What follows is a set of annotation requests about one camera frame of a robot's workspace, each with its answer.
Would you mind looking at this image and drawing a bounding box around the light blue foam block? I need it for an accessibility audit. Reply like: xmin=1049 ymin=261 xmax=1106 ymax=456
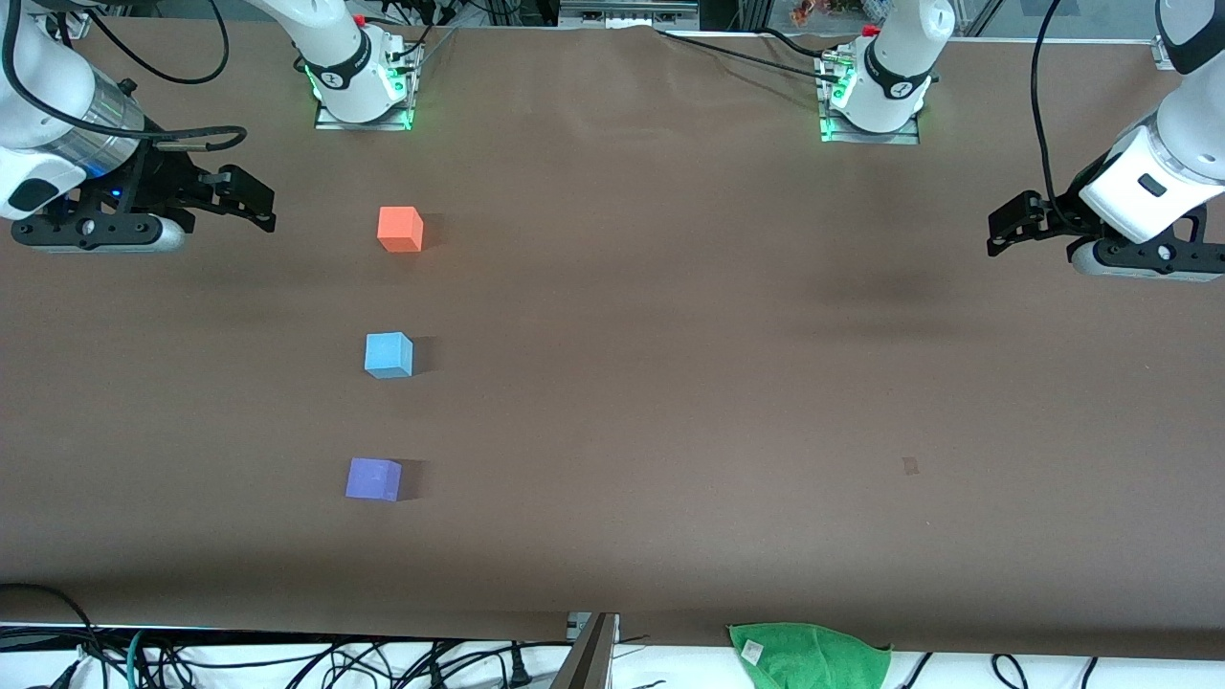
xmin=364 ymin=332 xmax=414 ymax=379

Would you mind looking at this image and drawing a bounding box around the orange foam block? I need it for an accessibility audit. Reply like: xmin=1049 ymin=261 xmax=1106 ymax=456
xmin=377 ymin=206 xmax=425 ymax=254

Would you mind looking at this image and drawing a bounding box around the purple foam block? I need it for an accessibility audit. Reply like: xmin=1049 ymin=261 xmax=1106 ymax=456
xmin=345 ymin=457 xmax=403 ymax=502

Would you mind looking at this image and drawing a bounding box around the brown table cover sheet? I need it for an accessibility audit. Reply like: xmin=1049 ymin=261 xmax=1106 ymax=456
xmin=0 ymin=17 xmax=1225 ymax=661

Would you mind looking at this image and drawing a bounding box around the green microfiber cloth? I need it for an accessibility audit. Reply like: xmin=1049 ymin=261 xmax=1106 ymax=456
xmin=727 ymin=623 xmax=893 ymax=689

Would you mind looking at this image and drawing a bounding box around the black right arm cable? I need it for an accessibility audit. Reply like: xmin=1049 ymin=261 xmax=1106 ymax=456
xmin=86 ymin=0 xmax=231 ymax=85

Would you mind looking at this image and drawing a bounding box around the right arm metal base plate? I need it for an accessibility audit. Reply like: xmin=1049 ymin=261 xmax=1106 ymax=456
xmin=314 ymin=43 xmax=424 ymax=132

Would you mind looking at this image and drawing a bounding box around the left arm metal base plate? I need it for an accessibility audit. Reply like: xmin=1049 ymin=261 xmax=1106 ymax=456
xmin=818 ymin=53 xmax=922 ymax=146

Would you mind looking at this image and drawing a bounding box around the black cable across table cover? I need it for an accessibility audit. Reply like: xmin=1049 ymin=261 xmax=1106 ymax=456
xmin=656 ymin=29 xmax=848 ymax=85

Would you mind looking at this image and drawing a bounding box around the thick black floor cable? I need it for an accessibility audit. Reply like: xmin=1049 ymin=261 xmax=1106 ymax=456
xmin=0 ymin=584 xmax=99 ymax=676

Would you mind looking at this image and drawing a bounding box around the aluminium frame profile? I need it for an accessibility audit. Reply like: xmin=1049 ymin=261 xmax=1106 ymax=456
xmin=560 ymin=0 xmax=700 ymax=30

